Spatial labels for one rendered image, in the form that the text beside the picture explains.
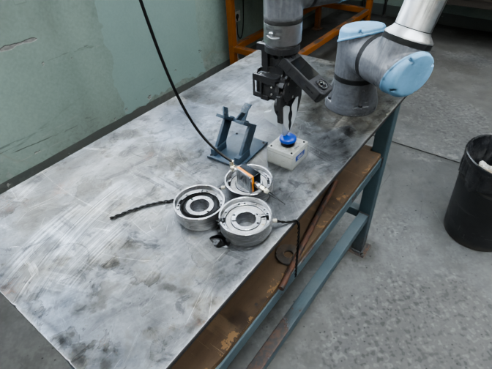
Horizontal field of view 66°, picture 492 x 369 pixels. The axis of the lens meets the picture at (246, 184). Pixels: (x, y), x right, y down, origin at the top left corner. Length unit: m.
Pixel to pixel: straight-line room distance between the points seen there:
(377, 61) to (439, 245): 1.15
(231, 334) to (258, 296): 0.12
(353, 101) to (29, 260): 0.87
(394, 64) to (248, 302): 0.65
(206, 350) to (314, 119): 0.66
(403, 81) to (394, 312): 0.98
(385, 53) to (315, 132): 0.26
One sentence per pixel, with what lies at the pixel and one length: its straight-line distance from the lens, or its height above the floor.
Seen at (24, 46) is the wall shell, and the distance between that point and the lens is 2.25.
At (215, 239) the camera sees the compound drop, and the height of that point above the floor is 0.80.
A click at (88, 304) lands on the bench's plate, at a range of 0.72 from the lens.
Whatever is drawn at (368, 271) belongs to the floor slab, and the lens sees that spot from 1.75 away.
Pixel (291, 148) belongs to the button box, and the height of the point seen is 0.84.
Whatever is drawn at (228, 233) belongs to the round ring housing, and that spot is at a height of 0.83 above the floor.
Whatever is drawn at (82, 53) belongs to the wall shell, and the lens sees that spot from 2.40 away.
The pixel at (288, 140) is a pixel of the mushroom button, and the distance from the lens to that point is 0.88.
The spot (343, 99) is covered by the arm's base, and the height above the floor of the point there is 0.85.
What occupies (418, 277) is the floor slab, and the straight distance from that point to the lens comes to 1.79.
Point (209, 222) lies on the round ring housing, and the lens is 0.75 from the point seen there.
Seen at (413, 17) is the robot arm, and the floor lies 1.08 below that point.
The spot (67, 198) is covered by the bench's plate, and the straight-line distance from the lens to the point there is 0.94.
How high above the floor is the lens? 1.36
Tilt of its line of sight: 40 degrees down
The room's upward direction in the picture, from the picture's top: 3 degrees counter-clockwise
